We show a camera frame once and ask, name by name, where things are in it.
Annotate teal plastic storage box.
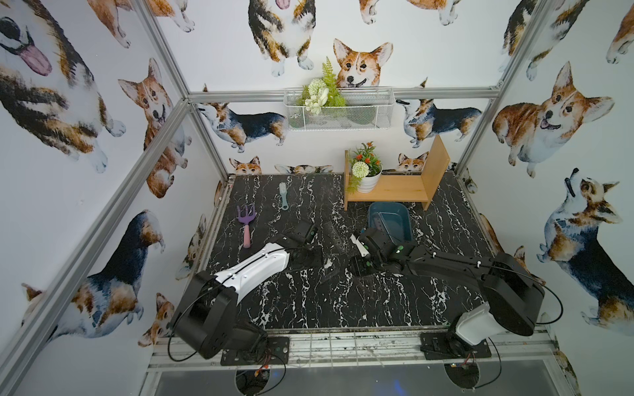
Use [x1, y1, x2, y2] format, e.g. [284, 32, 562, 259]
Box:
[368, 202, 414, 244]

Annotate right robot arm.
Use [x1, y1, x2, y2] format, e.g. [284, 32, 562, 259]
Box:
[351, 228, 545, 350]

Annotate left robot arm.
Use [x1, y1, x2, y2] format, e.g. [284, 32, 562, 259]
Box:
[169, 220, 323, 364]

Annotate purple pink garden rake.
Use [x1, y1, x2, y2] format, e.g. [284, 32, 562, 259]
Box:
[237, 204, 257, 248]

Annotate teal cleaning brush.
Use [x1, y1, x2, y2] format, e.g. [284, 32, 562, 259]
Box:
[278, 182, 290, 211]

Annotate wooden desk shelf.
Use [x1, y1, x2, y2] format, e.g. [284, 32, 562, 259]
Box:
[343, 136, 450, 211]

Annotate potted flower white pot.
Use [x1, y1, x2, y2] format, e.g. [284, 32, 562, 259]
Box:
[348, 142, 382, 193]

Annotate green fern white flowers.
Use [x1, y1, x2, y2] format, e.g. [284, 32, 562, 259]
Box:
[297, 58, 347, 116]

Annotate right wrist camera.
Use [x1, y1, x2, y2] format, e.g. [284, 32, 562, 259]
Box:
[350, 234, 370, 257]

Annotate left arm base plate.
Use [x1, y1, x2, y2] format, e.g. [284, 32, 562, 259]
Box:
[221, 336, 291, 366]

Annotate white wire wall basket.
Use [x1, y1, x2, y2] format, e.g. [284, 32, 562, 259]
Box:
[283, 87, 396, 131]

